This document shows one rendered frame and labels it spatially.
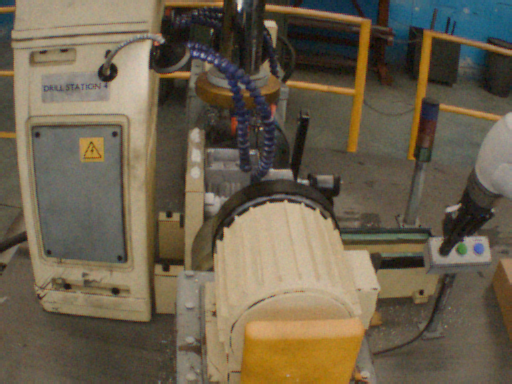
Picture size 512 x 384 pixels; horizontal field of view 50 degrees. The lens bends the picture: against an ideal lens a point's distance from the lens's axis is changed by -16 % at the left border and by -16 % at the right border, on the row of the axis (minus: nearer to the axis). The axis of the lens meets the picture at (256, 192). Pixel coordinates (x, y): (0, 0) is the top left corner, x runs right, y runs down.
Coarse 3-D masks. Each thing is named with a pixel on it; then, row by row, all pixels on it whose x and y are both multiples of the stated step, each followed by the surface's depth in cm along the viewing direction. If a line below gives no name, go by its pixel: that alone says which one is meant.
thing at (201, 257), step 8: (208, 224) 122; (200, 232) 123; (208, 232) 120; (200, 240) 121; (208, 240) 118; (192, 248) 125; (200, 248) 119; (208, 248) 116; (192, 256) 123; (200, 256) 117; (208, 256) 114; (192, 264) 120; (200, 264) 114; (208, 264) 111
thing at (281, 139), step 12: (204, 108) 175; (204, 120) 168; (216, 120) 161; (228, 120) 161; (252, 120) 161; (276, 120) 167; (216, 132) 162; (228, 132) 162; (252, 132) 162; (264, 132) 162; (276, 132) 163; (216, 144) 163; (228, 144) 163; (252, 144) 164; (276, 144) 164; (288, 144) 166; (276, 156) 166; (288, 156) 167; (276, 168) 168
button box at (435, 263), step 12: (432, 240) 131; (468, 240) 132; (480, 240) 132; (432, 252) 130; (456, 252) 130; (468, 252) 130; (432, 264) 128; (444, 264) 128; (456, 264) 129; (468, 264) 129; (480, 264) 130
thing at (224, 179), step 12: (216, 156) 147; (228, 156) 147; (252, 156) 146; (216, 168) 138; (228, 168) 142; (216, 180) 139; (228, 180) 139; (240, 180) 139; (216, 192) 140; (228, 192) 141
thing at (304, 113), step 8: (304, 112) 145; (304, 120) 145; (304, 128) 146; (296, 136) 150; (304, 136) 148; (296, 144) 150; (304, 144) 150; (296, 152) 152; (296, 160) 154; (288, 168) 157; (296, 168) 156; (296, 176) 158
